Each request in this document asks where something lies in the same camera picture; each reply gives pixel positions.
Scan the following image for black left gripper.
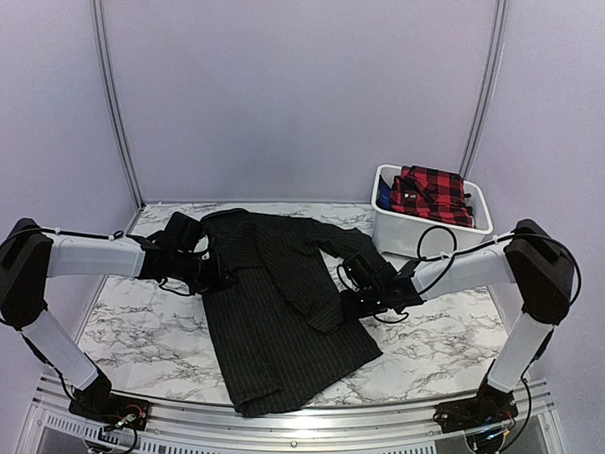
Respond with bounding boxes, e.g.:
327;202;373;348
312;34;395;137
171;250;238;295

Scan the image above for black pinstriped long sleeve shirt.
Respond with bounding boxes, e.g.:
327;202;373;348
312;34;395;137
201;209;382;417

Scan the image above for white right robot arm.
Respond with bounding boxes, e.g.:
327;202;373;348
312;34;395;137
339;219;582;424

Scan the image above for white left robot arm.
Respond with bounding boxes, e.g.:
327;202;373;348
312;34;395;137
1;213;233;421

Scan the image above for white plastic bin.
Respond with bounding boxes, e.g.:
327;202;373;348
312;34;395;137
372;165;493;257

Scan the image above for blue plaid shirt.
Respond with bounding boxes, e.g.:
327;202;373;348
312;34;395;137
376;183;390;211

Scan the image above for red black plaid shirt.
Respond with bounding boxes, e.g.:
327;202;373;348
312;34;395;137
389;166;474;228

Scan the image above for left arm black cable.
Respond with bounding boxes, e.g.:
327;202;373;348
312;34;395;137
0;225;209;294

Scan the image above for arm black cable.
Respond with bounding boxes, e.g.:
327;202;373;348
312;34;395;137
0;225;209;294
337;224;582;441

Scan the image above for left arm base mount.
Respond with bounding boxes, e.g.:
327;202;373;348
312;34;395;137
69;385;150;430

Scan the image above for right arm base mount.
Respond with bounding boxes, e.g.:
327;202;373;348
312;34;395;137
433;379;519;433

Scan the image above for aluminium front frame rail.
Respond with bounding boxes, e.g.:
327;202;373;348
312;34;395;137
27;377;568;454

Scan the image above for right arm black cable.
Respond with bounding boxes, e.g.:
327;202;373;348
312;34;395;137
337;224;582;441

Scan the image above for right aluminium corner post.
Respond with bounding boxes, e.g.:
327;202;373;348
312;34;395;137
458;0;510;179

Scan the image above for aluminium corner post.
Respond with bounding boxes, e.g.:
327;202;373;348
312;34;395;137
458;0;510;179
91;0;146;211

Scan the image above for left aluminium corner post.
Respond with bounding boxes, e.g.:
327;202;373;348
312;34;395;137
91;0;146;211

